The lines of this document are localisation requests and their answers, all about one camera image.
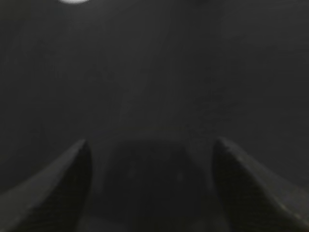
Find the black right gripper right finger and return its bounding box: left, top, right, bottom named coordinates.
left=211, top=137, right=309, bottom=232

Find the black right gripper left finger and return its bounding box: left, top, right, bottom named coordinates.
left=0, top=140, right=93, bottom=232

